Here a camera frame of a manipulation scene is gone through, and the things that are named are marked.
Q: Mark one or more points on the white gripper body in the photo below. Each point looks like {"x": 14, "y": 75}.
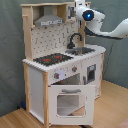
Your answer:
{"x": 76, "y": 10}

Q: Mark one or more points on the white oven door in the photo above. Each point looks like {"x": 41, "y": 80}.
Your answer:
{"x": 71, "y": 104}

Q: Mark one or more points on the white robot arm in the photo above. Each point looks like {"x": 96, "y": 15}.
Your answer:
{"x": 94, "y": 20}

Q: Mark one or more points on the wooden toy kitchen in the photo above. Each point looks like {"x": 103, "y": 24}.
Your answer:
{"x": 46, "y": 40}

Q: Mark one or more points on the grey range hood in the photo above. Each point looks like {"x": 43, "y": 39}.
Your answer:
{"x": 48, "y": 17}

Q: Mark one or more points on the grey toy sink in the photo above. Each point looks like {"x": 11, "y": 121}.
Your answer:
{"x": 79, "y": 51}

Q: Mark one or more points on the black toy stovetop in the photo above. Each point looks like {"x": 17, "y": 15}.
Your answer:
{"x": 52, "y": 59}

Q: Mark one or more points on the right red stove knob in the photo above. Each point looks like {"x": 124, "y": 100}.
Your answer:
{"x": 74, "y": 69}

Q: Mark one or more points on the grey ice dispenser panel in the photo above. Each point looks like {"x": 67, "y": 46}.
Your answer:
{"x": 91, "y": 73}

